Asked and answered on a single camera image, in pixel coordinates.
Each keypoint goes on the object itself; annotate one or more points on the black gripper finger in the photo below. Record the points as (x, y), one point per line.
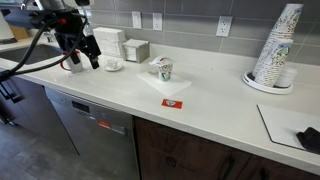
(89, 46)
(74, 56)

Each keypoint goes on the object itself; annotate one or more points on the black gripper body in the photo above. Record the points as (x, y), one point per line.
(71, 32)

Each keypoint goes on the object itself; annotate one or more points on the red sachet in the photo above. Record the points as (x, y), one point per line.
(172, 103)

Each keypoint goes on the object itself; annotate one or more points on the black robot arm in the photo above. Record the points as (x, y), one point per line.
(41, 14)

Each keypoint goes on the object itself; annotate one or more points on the small white cup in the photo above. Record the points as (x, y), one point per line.
(112, 63)

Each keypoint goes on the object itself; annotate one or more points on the silver crumpled sachet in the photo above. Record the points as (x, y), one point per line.
(159, 60)

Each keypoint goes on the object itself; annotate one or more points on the patterned paper coffee cup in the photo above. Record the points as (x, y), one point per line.
(165, 69)

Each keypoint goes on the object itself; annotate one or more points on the white stacked napkins pile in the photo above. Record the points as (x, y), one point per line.
(110, 41)

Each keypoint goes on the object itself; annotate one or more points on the white saucer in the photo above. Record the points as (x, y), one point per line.
(118, 67)

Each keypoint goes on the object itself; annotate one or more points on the kitchen sink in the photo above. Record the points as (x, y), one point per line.
(40, 53)

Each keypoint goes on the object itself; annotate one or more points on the grey napkin holder box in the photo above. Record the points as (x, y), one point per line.
(136, 50)

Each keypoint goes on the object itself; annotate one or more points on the dark left cabinet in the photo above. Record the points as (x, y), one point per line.
(25, 103)

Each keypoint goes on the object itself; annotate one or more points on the stainless steel dishwasher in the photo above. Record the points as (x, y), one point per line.
(103, 136)

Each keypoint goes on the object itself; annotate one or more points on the white paper napkin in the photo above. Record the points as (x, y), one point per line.
(168, 88)

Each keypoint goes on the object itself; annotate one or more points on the dark wooden cabinet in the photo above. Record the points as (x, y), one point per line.
(169, 154)

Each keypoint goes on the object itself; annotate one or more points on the white round tray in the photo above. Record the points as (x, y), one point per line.
(248, 79)

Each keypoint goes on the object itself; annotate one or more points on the short stack paper cups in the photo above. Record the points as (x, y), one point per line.
(271, 61)

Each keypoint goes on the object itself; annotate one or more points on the tall stack paper cups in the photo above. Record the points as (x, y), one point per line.
(284, 29)

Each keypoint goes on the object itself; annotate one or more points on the stack of white lids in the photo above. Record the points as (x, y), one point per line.
(286, 77)

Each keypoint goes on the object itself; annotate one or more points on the black cloth object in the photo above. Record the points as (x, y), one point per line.
(310, 140)

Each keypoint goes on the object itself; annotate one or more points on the white mug red handle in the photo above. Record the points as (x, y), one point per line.
(71, 67)

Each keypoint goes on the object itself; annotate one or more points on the white wall switch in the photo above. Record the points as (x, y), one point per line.
(136, 20)

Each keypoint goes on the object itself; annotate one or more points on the white wall outlet middle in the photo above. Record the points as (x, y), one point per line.
(157, 21)

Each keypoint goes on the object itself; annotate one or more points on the white wall outlet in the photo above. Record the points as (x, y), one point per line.
(224, 26)
(157, 21)

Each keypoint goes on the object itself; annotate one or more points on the white wall outlet right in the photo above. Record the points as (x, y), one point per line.
(224, 26)

